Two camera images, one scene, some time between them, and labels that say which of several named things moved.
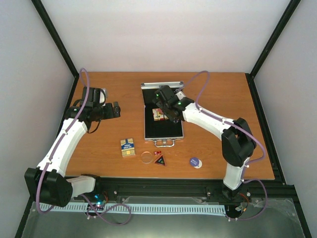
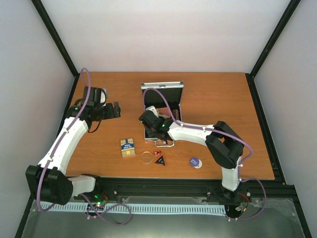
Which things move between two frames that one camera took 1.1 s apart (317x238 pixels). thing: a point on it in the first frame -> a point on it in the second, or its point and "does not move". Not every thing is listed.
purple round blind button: x=194 y=161 does not move
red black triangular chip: x=160 y=160 does not move
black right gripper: x=157 y=100 -> x=150 y=134
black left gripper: x=111 y=113 does not move
